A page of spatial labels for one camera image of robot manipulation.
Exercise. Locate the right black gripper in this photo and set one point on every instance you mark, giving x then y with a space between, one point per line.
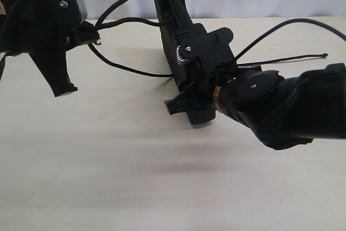
217 91

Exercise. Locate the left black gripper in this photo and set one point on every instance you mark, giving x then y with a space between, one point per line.
50 22

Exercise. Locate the black plastic carry case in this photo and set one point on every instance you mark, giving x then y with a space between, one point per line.
177 26

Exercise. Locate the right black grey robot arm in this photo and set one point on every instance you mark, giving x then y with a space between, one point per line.
281 112

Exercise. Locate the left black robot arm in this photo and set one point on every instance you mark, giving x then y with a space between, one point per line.
11 24

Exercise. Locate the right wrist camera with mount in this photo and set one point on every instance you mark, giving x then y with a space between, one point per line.
210 50

